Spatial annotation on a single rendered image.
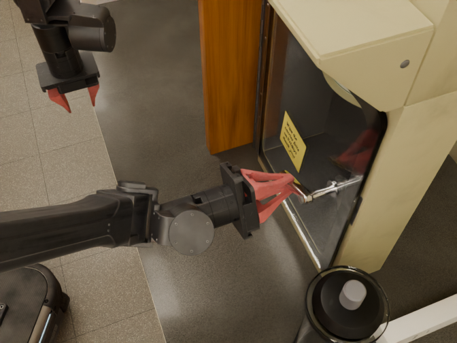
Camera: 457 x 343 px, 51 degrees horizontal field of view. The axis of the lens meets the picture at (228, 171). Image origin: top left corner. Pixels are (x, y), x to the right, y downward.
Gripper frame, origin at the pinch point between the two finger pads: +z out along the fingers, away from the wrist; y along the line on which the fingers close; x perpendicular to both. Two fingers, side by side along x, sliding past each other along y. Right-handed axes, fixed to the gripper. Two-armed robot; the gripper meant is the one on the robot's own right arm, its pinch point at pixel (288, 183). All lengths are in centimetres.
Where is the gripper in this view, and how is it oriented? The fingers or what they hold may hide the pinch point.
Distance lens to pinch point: 72.5
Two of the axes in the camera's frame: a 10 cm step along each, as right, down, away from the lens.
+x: -3.3, -3.9, 8.6
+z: 9.3, -2.9, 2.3
